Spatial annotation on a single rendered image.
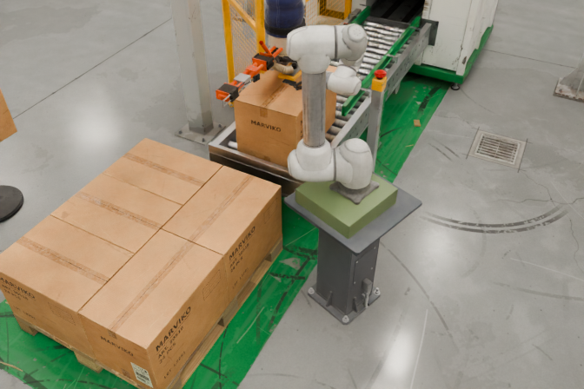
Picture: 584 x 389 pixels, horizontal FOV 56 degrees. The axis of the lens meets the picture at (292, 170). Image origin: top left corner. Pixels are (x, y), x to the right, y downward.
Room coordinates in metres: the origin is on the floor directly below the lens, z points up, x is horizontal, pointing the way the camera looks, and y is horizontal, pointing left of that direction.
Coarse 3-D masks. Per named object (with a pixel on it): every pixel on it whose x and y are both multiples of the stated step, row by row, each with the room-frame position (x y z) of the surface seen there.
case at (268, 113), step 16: (288, 64) 3.04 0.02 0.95; (272, 80) 2.85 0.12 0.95; (240, 96) 2.66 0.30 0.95; (256, 96) 2.66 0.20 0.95; (272, 96) 2.66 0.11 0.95; (288, 96) 2.66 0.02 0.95; (240, 112) 2.62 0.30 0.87; (256, 112) 2.57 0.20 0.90; (272, 112) 2.53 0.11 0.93; (288, 112) 2.50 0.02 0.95; (240, 128) 2.62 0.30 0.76; (256, 128) 2.57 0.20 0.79; (272, 128) 2.53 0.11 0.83; (288, 128) 2.49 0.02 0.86; (240, 144) 2.63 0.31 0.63; (256, 144) 2.58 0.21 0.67; (272, 144) 2.53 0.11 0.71; (288, 144) 2.49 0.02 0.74; (272, 160) 2.53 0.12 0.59
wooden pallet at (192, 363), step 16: (272, 256) 2.24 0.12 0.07; (256, 272) 2.15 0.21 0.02; (240, 304) 1.92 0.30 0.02; (224, 320) 1.77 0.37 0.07; (48, 336) 1.65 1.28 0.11; (208, 336) 1.70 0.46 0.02; (80, 352) 1.54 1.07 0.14; (208, 352) 1.62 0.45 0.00; (96, 368) 1.50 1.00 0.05; (192, 368) 1.51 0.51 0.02; (176, 384) 1.40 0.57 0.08
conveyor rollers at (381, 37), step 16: (368, 32) 4.33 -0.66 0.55; (384, 32) 4.35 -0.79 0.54; (400, 32) 4.38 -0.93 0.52; (416, 32) 4.33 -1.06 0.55; (368, 48) 4.05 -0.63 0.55; (384, 48) 4.07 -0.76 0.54; (336, 64) 3.78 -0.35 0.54; (368, 64) 3.77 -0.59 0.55; (336, 96) 3.30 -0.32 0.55; (336, 112) 3.10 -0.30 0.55; (352, 112) 3.13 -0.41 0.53; (336, 128) 2.92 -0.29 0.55
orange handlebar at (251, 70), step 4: (272, 48) 2.75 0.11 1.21; (280, 48) 2.75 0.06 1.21; (276, 52) 2.70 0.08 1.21; (280, 52) 2.72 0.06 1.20; (252, 64) 2.56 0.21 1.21; (256, 64) 2.57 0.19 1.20; (248, 68) 2.52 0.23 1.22; (252, 68) 2.52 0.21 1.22; (256, 68) 2.52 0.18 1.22; (260, 68) 2.53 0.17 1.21; (244, 72) 2.48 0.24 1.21; (248, 72) 2.49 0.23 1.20; (252, 72) 2.48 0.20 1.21; (256, 72) 2.49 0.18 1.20; (252, 76) 2.45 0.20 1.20; (240, 84) 2.36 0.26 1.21; (240, 88) 2.35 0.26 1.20; (220, 96) 2.25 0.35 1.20; (224, 96) 2.25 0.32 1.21
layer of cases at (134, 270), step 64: (128, 192) 2.30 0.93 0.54; (192, 192) 2.30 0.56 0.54; (256, 192) 2.30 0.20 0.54; (0, 256) 1.82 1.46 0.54; (64, 256) 1.82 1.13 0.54; (128, 256) 1.82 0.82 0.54; (192, 256) 1.82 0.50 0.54; (256, 256) 2.09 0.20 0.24; (64, 320) 1.55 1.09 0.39; (128, 320) 1.44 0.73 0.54; (192, 320) 1.56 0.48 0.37
